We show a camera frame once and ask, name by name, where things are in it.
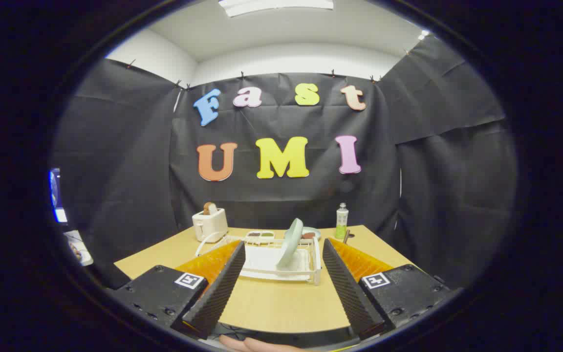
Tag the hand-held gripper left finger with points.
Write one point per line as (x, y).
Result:
(218, 288)

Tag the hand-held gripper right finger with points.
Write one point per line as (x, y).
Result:
(352, 293)

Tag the light green plate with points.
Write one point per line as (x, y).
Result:
(291, 244)

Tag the small green meat dish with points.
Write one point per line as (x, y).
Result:
(312, 230)

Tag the cream toaster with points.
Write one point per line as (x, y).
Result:
(210, 226)

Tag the white divided condiment tray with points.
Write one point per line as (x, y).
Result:
(260, 235)

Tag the green and white bottle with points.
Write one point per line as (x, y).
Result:
(341, 220)

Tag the bread slice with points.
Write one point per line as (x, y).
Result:
(209, 208)

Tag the black backdrop cloth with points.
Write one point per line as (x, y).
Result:
(433, 195)

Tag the white printed sheet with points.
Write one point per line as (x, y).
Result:
(78, 247)

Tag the computer monitor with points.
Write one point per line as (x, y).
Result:
(56, 195)

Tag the ceiling light panel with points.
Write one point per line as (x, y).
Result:
(276, 6)

